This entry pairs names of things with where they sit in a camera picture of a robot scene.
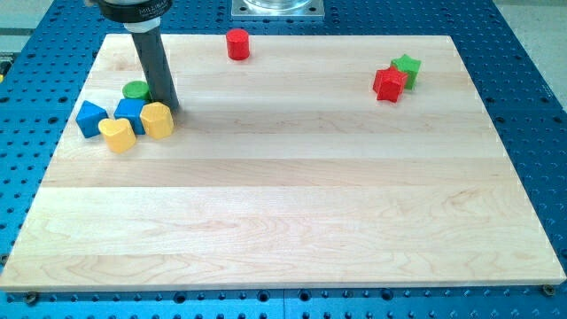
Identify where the black robot arm flange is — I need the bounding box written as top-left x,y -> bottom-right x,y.
84,0 -> 174,34

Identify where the yellow hexagon block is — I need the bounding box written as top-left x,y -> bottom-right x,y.
140,102 -> 174,139

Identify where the wooden board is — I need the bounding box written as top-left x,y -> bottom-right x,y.
1,35 -> 566,292

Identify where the red cylinder block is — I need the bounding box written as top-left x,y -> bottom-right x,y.
225,28 -> 250,60

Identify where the red star block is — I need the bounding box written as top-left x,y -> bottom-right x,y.
372,66 -> 408,103

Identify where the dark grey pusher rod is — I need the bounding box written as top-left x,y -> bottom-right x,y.
131,27 -> 179,113

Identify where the green star block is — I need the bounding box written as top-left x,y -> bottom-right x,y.
391,54 -> 422,89

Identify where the green cylinder block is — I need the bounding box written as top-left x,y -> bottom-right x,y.
122,81 -> 151,101

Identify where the blue cube block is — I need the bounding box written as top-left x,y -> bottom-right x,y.
113,98 -> 146,135

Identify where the yellow heart block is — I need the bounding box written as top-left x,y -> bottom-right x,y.
98,118 -> 136,153

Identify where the blue triangle block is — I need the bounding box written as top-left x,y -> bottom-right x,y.
75,100 -> 108,138

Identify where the blue perforated metal table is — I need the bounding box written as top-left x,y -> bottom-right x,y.
1,0 -> 566,318

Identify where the left board corner bolt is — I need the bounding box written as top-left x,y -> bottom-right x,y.
23,292 -> 39,305

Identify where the board corner bolt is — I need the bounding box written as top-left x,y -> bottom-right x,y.
541,284 -> 555,297
23,292 -> 39,305

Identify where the right board corner bolt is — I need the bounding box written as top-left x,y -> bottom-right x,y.
541,284 -> 555,297

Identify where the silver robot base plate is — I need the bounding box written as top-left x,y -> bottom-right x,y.
230,0 -> 325,19

